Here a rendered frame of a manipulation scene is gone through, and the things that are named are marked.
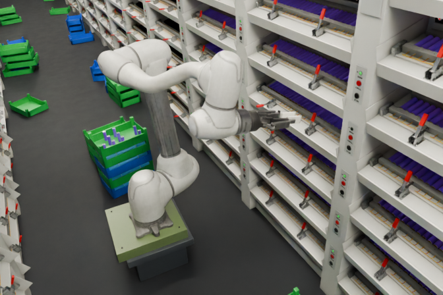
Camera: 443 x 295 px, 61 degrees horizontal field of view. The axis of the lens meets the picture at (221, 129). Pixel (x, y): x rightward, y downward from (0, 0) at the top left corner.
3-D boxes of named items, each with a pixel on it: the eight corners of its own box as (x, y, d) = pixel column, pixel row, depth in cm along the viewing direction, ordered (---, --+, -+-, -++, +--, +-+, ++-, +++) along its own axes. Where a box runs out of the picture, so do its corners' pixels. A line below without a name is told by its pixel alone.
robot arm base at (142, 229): (138, 245, 171) (136, 236, 168) (128, 214, 189) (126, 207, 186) (177, 231, 177) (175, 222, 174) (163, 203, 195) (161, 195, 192)
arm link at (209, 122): (236, 143, 126) (244, 108, 121) (195, 148, 119) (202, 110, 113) (221, 128, 134) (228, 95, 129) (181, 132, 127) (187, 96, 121)
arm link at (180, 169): (155, 194, 192) (186, 173, 206) (177, 203, 181) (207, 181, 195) (113, 45, 161) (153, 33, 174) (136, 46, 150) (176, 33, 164)
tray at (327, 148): (338, 166, 139) (335, 148, 133) (250, 103, 185) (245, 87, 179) (378, 139, 144) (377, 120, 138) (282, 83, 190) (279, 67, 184)
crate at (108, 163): (105, 168, 223) (103, 158, 219) (93, 154, 237) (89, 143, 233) (150, 149, 238) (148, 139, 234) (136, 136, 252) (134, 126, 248)
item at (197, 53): (240, 95, 192) (233, 73, 184) (190, 60, 238) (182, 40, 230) (271, 77, 197) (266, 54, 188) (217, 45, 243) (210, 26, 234)
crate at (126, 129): (103, 158, 219) (99, 147, 215) (89, 143, 233) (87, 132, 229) (148, 139, 234) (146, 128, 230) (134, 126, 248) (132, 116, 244)
